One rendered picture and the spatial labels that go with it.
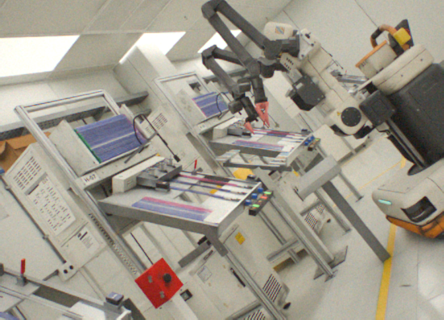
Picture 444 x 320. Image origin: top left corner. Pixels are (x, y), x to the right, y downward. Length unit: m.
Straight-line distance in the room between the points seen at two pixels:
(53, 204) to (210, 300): 1.05
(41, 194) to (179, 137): 1.46
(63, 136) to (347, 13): 8.04
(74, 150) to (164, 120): 1.37
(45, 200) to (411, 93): 2.05
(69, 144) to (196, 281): 1.05
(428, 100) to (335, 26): 7.78
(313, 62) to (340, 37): 7.60
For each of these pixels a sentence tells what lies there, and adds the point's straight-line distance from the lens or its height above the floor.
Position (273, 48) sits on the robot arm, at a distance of 2.34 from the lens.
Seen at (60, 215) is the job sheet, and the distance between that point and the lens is 2.83.
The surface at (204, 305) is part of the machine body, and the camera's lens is 2.54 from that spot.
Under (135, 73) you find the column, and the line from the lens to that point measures 6.32.
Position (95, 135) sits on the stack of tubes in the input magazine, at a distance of 2.85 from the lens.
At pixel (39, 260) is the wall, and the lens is 4.12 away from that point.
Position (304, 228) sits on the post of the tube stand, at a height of 0.30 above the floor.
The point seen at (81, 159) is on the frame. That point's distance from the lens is 2.75.
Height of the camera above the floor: 0.86
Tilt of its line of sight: 3 degrees up
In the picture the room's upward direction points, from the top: 39 degrees counter-clockwise
